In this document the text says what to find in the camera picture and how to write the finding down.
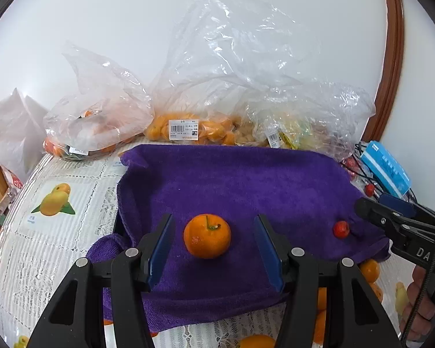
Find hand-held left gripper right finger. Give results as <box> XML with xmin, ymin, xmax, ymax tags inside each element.
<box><xmin>253</xmin><ymin>214</ymin><xmax>403</xmax><ymax>348</ymax></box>

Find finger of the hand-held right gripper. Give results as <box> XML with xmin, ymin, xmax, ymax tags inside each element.
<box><xmin>354</xmin><ymin>197</ymin><xmax>403</xmax><ymax>233</ymax></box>
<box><xmin>380</xmin><ymin>193</ymin><xmax>435</xmax><ymax>222</ymax></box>

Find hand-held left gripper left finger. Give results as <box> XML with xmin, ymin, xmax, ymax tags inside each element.
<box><xmin>26</xmin><ymin>213</ymin><xmax>176</xmax><ymax>348</ymax></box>

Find small orange with stem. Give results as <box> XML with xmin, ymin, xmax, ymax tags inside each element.
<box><xmin>183</xmin><ymin>214</ymin><xmax>232</xmax><ymax>260</ymax></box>

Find pile of beige round fruits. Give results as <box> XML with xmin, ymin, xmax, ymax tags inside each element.
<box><xmin>235</xmin><ymin>116</ymin><xmax>272</xmax><ymax>147</ymax></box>

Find person's right hand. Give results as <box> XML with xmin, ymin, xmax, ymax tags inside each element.
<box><xmin>400</xmin><ymin>265</ymin><xmax>435</xmax><ymax>341</ymax></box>

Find blue box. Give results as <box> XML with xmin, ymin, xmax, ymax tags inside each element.
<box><xmin>360</xmin><ymin>141</ymin><xmax>411</xmax><ymax>198</ymax></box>

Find small red fruit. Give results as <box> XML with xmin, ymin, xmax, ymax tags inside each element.
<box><xmin>333</xmin><ymin>220</ymin><xmax>350</xmax><ymax>240</ymax></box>

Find purple towel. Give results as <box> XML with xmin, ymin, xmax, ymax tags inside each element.
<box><xmin>87</xmin><ymin>144</ymin><xmax>391</xmax><ymax>338</ymax></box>

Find bagged oranges on tray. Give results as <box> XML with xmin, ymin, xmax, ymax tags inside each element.
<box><xmin>44</xmin><ymin>109</ymin><xmax>138</xmax><ymax>160</ymax></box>

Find yellow packaged produce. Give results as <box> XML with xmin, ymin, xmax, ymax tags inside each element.
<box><xmin>261</xmin><ymin>112</ymin><xmax>312</xmax><ymax>149</ymax></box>

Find pile of bagged kumquats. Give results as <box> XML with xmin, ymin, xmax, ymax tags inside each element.
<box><xmin>145</xmin><ymin>113</ymin><xmax>242</xmax><ymax>146</ymax></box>

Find red snack packet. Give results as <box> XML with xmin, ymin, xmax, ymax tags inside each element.
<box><xmin>3</xmin><ymin>168</ymin><xmax>24</xmax><ymax>189</ymax></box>

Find plastic bag with orange fruit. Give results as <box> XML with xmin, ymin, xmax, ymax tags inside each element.
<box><xmin>43</xmin><ymin>41</ymin><xmax>156</xmax><ymax>162</ymax></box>

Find white plastic bag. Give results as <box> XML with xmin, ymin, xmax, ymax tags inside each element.
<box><xmin>0</xmin><ymin>88</ymin><xmax>49</xmax><ymax>178</ymax></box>

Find large clear plastic bag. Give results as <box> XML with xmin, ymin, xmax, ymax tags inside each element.
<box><xmin>145</xmin><ymin>0</ymin><xmax>376</xmax><ymax>160</ymax></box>

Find black wire bundle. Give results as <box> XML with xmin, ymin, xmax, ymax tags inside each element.
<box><xmin>342</xmin><ymin>143</ymin><xmax>417</xmax><ymax>204</ymax></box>

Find brown wooden door frame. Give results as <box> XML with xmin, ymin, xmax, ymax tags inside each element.
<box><xmin>362</xmin><ymin>0</ymin><xmax>405</xmax><ymax>144</ymax></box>

